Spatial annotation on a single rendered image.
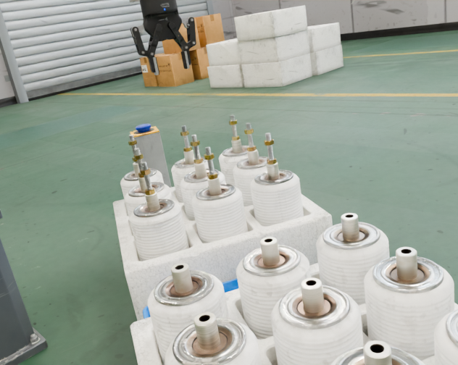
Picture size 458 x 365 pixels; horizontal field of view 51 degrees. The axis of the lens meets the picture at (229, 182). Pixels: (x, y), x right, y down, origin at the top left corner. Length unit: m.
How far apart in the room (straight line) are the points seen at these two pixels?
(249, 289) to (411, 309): 0.19
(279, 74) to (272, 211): 2.80
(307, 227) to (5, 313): 0.59
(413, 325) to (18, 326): 0.73
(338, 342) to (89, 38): 6.20
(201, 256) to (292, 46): 3.04
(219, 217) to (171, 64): 3.94
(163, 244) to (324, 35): 3.36
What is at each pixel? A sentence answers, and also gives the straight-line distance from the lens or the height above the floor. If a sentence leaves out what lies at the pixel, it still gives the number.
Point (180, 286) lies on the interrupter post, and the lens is 0.59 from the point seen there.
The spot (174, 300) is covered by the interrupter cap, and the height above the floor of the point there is 0.25.
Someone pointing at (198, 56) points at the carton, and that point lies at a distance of 4.94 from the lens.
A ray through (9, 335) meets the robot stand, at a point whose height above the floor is 0.06.
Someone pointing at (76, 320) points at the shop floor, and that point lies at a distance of 1.11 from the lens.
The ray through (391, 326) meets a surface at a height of 0.21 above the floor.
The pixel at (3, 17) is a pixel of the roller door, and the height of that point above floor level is 0.95.
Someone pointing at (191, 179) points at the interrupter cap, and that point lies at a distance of 0.99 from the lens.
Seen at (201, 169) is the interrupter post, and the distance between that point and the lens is 0.99.
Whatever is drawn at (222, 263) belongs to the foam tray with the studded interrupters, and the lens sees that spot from 0.87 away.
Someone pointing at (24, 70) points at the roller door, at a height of 0.35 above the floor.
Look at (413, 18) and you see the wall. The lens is 6.33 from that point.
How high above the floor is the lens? 0.56
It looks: 19 degrees down
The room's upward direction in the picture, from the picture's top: 10 degrees counter-clockwise
